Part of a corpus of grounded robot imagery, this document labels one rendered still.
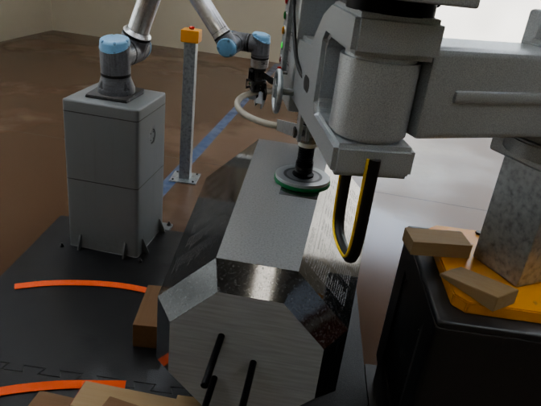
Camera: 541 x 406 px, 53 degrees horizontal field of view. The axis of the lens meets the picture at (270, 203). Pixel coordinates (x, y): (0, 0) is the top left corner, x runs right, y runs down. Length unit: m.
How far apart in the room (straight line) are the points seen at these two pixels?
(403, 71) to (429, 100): 0.11
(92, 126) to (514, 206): 1.98
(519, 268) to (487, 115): 0.56
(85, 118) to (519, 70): 2.06
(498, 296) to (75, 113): 2.11
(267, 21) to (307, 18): 6.86
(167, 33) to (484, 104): 7.99
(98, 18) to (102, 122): 6.82
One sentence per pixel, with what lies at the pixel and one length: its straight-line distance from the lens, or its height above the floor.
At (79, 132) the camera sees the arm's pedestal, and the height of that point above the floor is 0.69.
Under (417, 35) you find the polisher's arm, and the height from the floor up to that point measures 1.50.
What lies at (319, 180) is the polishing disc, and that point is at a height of 0.85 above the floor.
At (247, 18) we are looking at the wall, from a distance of 8.76.
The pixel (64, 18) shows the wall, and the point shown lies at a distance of 9.88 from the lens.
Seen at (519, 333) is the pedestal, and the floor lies 0.74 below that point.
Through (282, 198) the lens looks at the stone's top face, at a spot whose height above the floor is 0.82.
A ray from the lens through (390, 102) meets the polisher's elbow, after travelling 1.27.
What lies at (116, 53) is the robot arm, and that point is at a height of 1.08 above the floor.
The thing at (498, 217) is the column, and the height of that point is 0.95.
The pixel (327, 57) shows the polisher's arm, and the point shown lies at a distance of 1.50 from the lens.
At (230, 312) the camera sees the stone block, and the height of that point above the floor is 0.71.
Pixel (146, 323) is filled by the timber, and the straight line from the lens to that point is 2.42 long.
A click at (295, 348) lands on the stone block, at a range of 1.58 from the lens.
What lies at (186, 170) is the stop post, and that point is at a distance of 4.05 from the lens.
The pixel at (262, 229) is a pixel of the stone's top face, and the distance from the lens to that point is 1.73.
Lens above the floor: 1.64
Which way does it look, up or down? 25 degrees down
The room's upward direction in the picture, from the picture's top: 7 degrees clockwise
